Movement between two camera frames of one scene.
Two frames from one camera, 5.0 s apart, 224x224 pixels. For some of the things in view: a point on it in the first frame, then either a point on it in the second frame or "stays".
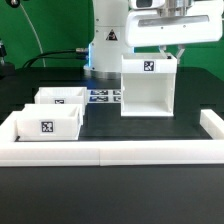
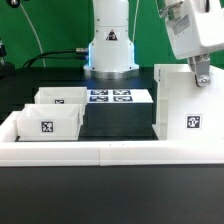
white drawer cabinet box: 147,84 → 185,110
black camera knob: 14,3 stays
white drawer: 74,95 stays
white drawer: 49,122 stays
